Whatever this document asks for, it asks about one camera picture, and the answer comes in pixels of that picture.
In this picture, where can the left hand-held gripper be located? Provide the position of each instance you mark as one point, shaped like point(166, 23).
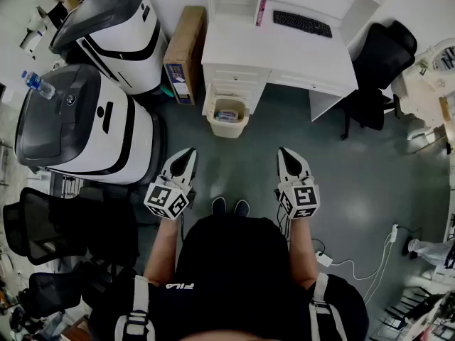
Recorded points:
point(165, 199)

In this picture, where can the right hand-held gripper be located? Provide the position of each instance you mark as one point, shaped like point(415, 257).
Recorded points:
point(300, 199)

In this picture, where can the beige trash bin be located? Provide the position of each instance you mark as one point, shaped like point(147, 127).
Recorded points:
point(227, 128)

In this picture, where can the person's left forearm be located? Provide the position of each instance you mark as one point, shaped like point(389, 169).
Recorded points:
point(163, 250)

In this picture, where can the person's right forearm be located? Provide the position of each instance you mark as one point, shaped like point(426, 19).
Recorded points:
point(304, 254)

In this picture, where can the person's left dark shoe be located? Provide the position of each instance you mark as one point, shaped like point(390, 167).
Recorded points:
point(218, 206)

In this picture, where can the person's dark shoe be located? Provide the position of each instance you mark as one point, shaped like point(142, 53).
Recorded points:
point(242, 209)
point(218, 206)

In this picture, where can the white box with blue label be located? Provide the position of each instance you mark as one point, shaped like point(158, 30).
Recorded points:
point(226, 116)

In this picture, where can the person's right dark shoe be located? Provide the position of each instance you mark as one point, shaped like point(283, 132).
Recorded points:
point(242, 209)

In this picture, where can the teal round object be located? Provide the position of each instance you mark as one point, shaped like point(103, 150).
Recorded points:
point(167, 91)

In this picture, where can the white and black service robot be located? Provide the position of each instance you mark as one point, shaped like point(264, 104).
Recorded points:
point(124, 34)
point(89, 133)

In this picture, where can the white power adapter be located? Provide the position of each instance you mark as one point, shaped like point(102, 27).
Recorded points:
point(324, 260)

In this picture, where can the white desk with shelves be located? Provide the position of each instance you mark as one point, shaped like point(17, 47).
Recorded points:
point(277, 55)

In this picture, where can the long brown cardboard box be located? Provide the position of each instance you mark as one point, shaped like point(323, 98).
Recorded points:
point(186, 48)

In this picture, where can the person's black shirt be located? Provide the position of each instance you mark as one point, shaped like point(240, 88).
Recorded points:
point(231, 268)

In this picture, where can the white power strip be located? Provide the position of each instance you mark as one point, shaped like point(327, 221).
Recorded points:
point(394, 233)

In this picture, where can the black computer keyboard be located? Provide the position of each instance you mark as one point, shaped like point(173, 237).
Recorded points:
point(302, 23)

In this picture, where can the black office chair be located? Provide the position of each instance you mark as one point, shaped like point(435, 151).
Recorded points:
point(384, 55)

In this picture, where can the cream dressing table with mirror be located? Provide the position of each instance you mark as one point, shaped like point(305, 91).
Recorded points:
point(426, 91)

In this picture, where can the black mesh chair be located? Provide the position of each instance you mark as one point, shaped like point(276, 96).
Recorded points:
point(42, 226)
point(53, 293)

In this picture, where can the pink book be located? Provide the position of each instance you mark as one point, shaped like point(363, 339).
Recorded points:
point(262, 9)

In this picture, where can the clear plastic bag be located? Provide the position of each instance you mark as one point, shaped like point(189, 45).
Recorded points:
point(426, 250)

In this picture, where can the clear plastic water bottle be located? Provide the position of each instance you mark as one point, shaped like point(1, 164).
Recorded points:
point(40, 85)

